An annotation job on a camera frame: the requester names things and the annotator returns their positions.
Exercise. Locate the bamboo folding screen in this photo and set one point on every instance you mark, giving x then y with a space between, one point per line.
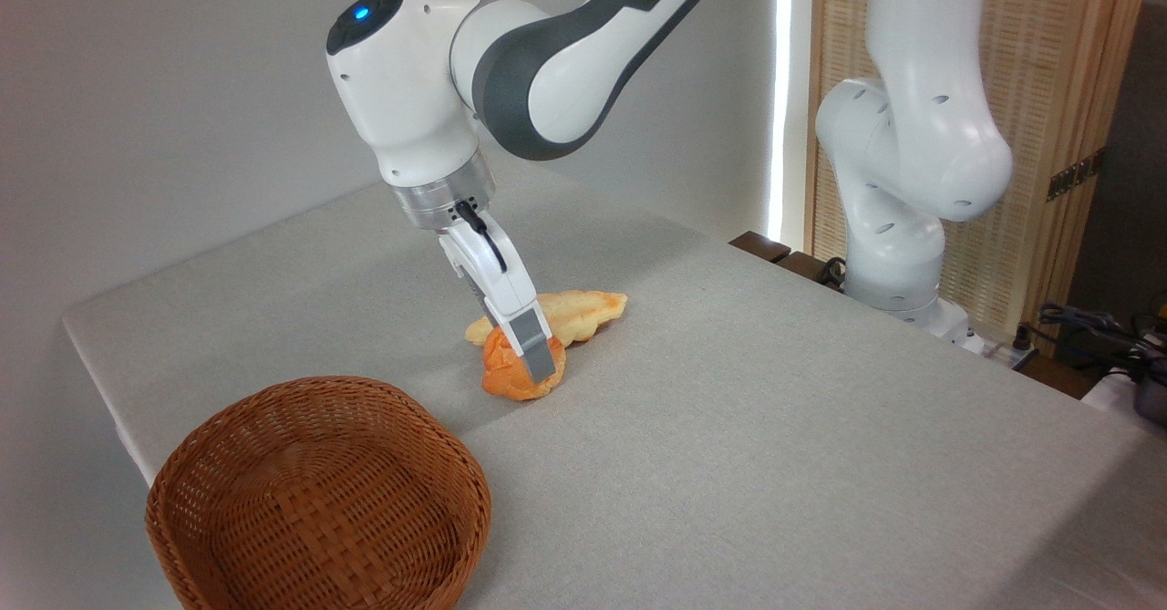
1048 45

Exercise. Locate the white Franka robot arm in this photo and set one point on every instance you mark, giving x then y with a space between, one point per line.
912 136

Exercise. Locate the long yellow bread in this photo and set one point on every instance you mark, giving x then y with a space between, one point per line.
583 312

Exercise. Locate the black screen hinge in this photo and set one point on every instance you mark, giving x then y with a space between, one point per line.
1076 175

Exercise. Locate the brown wicker basket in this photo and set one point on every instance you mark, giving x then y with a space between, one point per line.
319 501

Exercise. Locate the grey tablecloth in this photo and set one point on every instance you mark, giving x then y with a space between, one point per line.
748 446

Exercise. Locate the round orange bread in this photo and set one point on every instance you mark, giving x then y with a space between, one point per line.
503 377

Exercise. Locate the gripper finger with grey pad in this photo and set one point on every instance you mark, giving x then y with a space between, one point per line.
538 346

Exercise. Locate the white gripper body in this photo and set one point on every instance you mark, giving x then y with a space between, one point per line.
497 277

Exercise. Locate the white power strip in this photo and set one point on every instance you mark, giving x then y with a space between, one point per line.
998 350

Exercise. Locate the dark grey device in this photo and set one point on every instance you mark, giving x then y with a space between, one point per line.
1153 396

